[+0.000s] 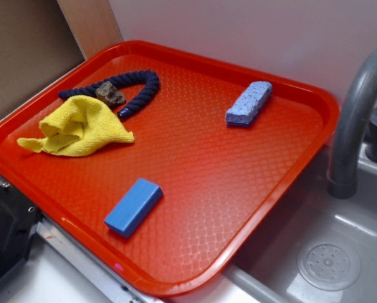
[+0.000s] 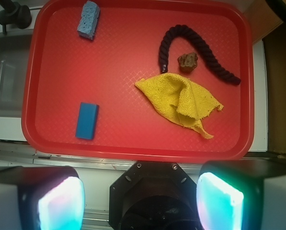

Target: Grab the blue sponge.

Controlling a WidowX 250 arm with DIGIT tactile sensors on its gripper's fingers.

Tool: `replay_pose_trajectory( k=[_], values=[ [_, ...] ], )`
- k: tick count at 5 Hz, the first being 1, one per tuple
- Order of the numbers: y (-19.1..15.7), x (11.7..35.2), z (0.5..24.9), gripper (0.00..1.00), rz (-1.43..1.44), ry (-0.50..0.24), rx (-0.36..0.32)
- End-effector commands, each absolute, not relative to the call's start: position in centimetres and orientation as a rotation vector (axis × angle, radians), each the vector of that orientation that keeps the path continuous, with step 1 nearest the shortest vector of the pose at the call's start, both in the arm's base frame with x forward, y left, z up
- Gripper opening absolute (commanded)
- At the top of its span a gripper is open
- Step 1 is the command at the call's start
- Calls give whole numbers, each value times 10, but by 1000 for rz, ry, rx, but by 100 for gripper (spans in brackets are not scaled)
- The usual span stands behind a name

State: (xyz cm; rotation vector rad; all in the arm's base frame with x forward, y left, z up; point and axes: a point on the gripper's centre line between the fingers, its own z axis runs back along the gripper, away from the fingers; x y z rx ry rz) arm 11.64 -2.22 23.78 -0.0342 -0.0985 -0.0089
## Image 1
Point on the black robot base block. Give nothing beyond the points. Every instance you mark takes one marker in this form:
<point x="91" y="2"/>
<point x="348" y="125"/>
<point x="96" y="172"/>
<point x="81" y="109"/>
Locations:
<point x="19" y="217"/>

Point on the blue sponge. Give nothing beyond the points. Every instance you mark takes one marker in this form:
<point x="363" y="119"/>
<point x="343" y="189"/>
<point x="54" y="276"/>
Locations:
<point x="249" y="104"/>

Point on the blue rectangular block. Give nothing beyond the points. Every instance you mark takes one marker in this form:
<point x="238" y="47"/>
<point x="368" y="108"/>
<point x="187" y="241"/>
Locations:
<point x="133" y="207"/>

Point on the brown rock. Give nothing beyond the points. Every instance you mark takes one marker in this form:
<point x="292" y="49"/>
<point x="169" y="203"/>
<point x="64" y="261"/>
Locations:
<point x="110" y="95"/>

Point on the yellow cloth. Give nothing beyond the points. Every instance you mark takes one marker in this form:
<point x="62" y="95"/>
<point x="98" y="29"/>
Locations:
<point x="79" y="127"/>

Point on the grey faucet spout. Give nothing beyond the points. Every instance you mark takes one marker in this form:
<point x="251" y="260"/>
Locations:
<point x="358" y="120"/>

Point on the grey sink basin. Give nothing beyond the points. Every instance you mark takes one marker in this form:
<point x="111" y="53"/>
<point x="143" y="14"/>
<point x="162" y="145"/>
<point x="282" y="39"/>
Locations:
<point x="266" y="266"/>

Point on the wooden board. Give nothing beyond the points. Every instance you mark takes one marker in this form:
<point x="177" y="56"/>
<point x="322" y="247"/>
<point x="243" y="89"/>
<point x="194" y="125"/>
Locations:
<point x="92" y="24"/>

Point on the sink drain strainer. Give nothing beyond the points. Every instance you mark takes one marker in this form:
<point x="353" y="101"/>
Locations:
<point x="328" y="265"/>

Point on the brown cardboard panel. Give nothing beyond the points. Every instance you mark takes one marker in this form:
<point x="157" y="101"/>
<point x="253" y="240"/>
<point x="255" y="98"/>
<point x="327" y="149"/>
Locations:
<point x="36" y="48"/>

